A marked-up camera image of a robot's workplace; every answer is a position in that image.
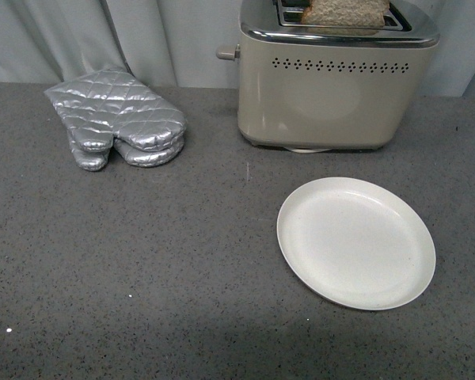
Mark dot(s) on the cream two-slot toaster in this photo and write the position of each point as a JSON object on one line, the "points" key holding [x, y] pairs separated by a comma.
{"points": [[325, 87]]}

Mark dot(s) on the silver quilted oven mitt top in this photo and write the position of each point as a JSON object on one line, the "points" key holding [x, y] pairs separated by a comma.
{"points": [[111, 104]]}

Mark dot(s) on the silver quilted oven mitt bottom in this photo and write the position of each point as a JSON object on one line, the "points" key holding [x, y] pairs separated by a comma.
{"points": [[95, 161]]}

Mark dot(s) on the brown bread slice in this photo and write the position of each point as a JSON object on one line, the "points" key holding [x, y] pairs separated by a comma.
{"points": [[347, 13]]}

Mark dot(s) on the silver quilted oven mitt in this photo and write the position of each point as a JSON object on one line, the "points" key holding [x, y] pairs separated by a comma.
{"points": [[111, 104], [95, 161]]}

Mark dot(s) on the white pleated curtain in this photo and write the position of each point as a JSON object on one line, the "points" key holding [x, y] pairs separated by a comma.
{"points": [[173, 43]]}

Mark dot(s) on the white round plate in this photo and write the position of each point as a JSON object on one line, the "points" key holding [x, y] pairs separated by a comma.
{"points": [[355, 243]]}

